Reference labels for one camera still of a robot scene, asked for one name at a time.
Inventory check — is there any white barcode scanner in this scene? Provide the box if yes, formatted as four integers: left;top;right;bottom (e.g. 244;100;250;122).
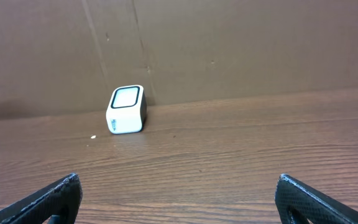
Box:
106;85;147;134

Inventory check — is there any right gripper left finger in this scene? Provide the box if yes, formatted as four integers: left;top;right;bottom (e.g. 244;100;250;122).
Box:
0;173;82;224

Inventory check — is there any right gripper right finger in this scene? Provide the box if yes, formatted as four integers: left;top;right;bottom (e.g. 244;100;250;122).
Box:
275;174;358;224

